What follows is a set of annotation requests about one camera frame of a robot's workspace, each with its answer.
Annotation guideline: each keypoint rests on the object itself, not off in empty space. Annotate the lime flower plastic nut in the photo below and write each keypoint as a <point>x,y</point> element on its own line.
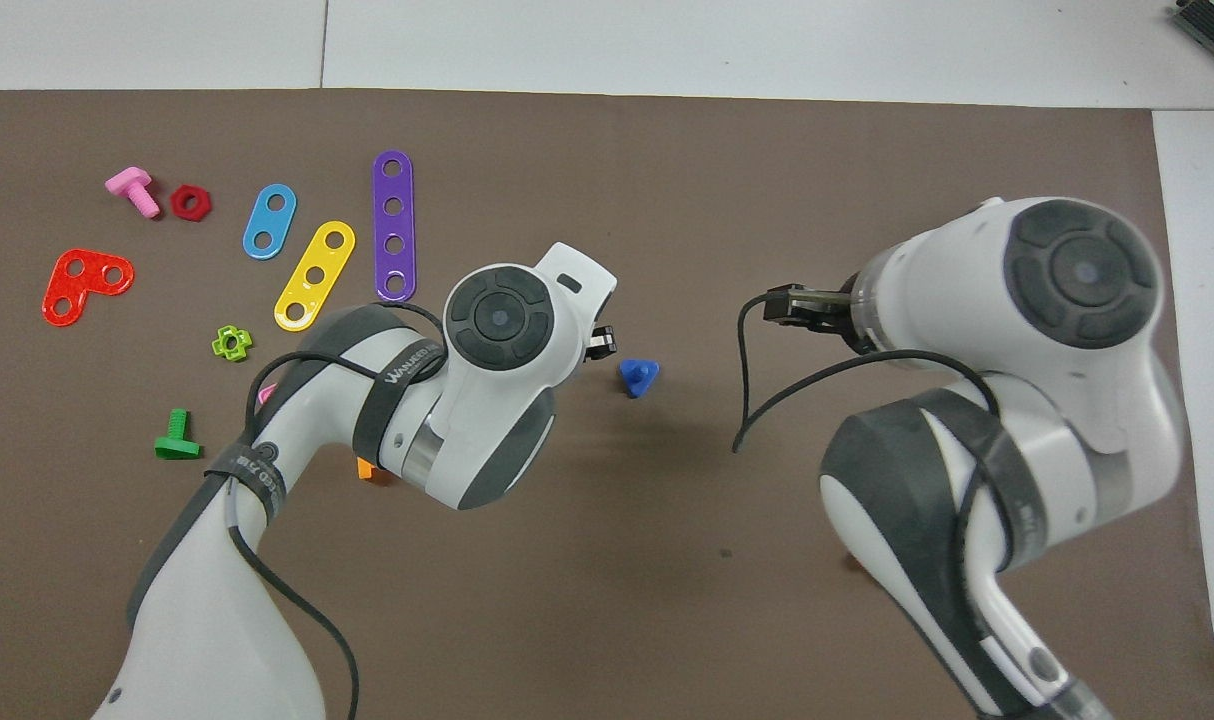
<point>220,347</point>

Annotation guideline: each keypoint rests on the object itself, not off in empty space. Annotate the green plastic screw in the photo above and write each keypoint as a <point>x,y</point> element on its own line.
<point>177,447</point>

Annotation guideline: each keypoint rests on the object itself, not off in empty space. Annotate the blue two-hole strip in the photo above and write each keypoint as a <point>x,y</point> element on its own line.
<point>269,221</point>

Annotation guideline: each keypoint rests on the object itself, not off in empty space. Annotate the blue triangle plastic screw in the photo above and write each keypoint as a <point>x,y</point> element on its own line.
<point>639,375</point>

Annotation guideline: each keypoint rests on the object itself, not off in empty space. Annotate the large pink plastic screw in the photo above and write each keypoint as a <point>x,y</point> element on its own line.
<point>127,182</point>

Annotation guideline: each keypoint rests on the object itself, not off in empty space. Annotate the orange heart-shaped holed plate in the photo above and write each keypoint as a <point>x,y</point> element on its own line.
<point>85,288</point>

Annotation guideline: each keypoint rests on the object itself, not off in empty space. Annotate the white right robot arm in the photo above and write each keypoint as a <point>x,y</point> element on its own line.
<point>967,290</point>

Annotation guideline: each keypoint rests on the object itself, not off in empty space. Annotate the brown table mat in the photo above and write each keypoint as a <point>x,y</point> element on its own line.
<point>667,200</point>

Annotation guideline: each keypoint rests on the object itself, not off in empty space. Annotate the orange plastic T screw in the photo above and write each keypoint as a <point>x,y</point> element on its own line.
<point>367,470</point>

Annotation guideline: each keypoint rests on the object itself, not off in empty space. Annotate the pink square plastic nut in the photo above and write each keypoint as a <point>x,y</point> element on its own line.
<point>265,397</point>

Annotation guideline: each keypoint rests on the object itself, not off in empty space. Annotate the purple four-hole strip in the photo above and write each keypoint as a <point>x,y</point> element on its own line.
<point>394,189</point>

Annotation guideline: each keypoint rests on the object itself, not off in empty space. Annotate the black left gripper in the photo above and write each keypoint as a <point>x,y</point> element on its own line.
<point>600,345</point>

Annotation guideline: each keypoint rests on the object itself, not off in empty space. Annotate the red hexagon plastic nut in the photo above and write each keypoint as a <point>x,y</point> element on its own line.
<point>179,200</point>

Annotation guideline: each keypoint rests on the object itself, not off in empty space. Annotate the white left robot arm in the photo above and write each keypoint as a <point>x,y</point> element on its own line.
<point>217,600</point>

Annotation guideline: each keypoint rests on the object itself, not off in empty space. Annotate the yellow three-hole strip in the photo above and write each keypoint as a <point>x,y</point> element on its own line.
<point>325,258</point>

